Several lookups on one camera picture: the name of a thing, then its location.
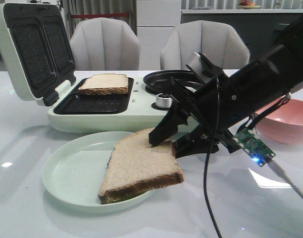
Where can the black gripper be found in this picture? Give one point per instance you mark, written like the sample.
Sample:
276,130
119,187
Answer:
204,105

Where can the bread slice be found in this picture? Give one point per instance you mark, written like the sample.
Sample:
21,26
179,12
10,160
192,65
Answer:
105,84
135,167

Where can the mint green breakfast maker lid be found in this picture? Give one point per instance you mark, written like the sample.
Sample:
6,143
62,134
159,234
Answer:
36,52

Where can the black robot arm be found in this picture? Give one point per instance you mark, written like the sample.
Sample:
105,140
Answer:
222,101

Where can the mint green breakfast maker base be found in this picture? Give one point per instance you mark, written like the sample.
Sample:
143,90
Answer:
134,111

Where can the left silver control knob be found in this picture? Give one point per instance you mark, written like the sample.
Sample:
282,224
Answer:
163,101

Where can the black round frying pan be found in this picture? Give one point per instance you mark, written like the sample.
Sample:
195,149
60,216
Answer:
153,81

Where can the green circuit board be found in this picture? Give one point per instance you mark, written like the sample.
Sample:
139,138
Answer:
256,149

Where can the right beige upholstered chair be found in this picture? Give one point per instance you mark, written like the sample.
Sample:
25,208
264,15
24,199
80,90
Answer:
219,42

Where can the beige upholstered chair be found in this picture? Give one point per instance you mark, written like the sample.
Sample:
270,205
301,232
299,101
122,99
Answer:
105,44
219,42

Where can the pink bowl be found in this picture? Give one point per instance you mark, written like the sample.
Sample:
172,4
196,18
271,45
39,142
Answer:
284,125

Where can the white cabinet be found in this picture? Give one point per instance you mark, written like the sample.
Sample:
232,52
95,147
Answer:
155,20

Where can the dark grey counter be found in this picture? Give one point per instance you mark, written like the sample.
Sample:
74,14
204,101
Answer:
259,31

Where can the left beige upholstered chair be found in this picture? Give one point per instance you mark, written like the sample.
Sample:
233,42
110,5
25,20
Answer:
105,44

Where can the mint green round plate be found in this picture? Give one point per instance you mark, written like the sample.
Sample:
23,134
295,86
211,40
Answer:
73,174

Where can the fruit plate on counter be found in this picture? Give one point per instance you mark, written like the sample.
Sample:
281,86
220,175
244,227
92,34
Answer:
245,4

